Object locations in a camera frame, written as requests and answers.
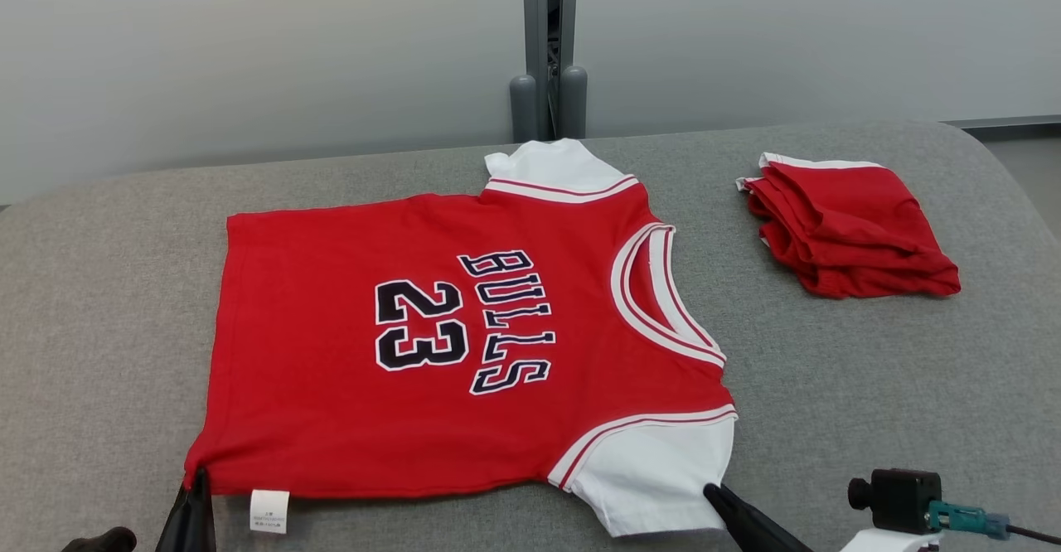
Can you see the red Bulls 23 jersey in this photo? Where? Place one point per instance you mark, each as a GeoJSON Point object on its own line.
{"type": "Point", "coordinates": [315, 403]}

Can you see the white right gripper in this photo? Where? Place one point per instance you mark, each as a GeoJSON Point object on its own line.
{"type": "Point", "coordinates": [895, 544]}

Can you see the red shorts with white stripe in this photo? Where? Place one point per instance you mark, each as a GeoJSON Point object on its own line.
{"type": "Point", "coordinates": [854, 229]}

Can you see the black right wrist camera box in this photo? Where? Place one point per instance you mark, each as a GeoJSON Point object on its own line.
{"type": "Point", "coordinates": [903, 498]}

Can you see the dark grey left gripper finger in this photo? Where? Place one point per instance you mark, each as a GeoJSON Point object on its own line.
{"type": "Point", "coordinates": [192, 519]}
{"type": "Point", "coordinates": [99, 541]}

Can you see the grey metal partition post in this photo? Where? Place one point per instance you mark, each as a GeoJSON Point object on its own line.
{"type": "Point", "coordinates": [539, 38]}

